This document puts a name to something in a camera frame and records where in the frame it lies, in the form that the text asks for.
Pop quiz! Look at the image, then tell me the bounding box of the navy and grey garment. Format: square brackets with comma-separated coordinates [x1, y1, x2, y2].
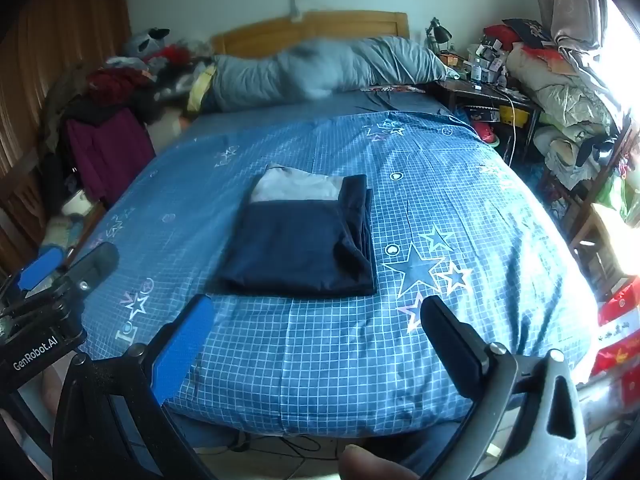
[216, 164, 378, 299]

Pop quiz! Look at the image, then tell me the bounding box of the person's hand below gripper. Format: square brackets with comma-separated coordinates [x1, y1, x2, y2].
[338, 444, 420, 480]

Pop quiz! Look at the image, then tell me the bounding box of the maroon hanging cloth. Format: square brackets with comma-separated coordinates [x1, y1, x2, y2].
[66, 108, 155, 207]

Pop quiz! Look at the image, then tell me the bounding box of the red gift box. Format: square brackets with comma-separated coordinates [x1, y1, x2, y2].
[590, 276, 639, 401]

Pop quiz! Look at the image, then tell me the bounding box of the yellow pillow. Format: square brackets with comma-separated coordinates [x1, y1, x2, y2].
[186, 64, 217, 114]

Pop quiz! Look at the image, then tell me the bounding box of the blue star patterned bedsheet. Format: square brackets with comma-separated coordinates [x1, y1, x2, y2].
[82, 101, 598, 437]

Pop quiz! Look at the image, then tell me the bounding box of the grey plush toy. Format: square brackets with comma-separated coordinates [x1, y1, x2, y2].
[122, 27, 170, 58]

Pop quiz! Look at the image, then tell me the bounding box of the brown wooden wardrobe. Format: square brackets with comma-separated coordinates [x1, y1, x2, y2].
[1, 0, 130, 275]

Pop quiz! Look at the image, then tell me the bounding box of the grey rolled duvet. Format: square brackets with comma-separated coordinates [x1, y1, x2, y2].
[198, 36, 458, 114]

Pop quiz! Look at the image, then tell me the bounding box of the red and green basin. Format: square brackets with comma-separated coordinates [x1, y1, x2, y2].
[472, 120, 500, 148]

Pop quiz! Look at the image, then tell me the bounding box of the dark cluttered bedside desk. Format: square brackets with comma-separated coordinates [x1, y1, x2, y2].
[426, 79, 541, 162]

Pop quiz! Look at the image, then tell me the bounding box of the pile of bedding bags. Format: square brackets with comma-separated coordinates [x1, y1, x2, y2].
[506, 42, 620, 191]

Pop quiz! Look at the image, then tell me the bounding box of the wooden headboard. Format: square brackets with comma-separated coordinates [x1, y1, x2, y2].
[212, 11, 410, 58]

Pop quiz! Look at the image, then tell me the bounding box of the black desk lamp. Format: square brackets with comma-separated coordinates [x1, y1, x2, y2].
[425, 18, 452, 54]

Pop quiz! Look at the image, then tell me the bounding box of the grey curtain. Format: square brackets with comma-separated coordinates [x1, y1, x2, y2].
[538, 0, 608, 53]

